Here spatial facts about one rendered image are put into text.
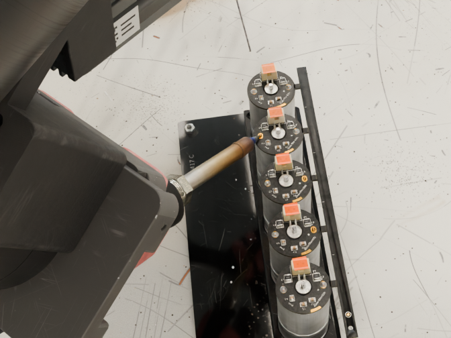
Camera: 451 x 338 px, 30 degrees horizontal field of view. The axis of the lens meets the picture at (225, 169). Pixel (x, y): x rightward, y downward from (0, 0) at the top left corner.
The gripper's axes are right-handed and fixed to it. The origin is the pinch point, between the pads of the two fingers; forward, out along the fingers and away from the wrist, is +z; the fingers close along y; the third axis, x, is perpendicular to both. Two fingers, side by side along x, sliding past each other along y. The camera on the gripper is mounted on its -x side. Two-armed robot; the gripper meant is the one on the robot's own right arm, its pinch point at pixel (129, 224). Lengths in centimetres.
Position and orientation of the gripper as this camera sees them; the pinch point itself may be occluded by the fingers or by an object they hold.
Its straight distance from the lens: 36.0
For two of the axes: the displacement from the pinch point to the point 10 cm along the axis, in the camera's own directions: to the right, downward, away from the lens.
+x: -5.2, 8.5, 0.7
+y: -7.7, -5.1, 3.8
